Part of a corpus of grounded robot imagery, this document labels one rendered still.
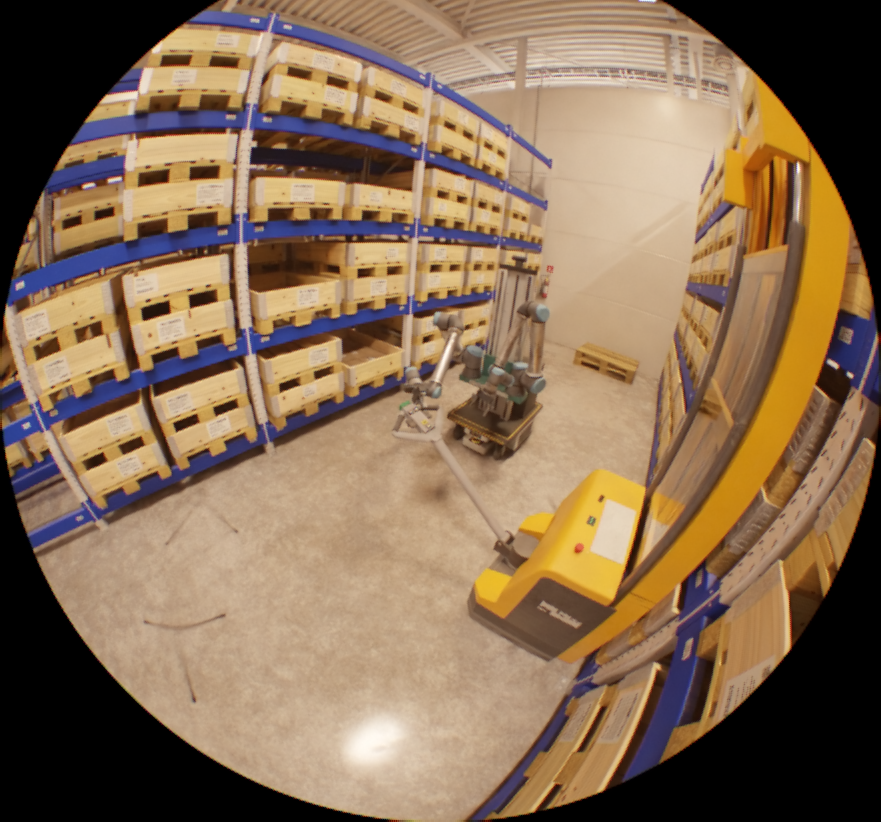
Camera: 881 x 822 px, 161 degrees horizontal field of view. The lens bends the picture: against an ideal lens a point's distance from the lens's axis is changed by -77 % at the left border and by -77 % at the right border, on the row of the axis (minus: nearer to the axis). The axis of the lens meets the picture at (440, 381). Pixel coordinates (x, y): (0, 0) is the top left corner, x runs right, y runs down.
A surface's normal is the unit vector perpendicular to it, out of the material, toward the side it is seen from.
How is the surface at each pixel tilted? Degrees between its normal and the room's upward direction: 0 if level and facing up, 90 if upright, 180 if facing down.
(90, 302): 90
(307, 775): 0
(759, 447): 90
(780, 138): 90
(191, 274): 90
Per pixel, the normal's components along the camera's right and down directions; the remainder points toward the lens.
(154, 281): 0.78, 0.34
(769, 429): -0.63, 0.29
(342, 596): 0.09, -0.89
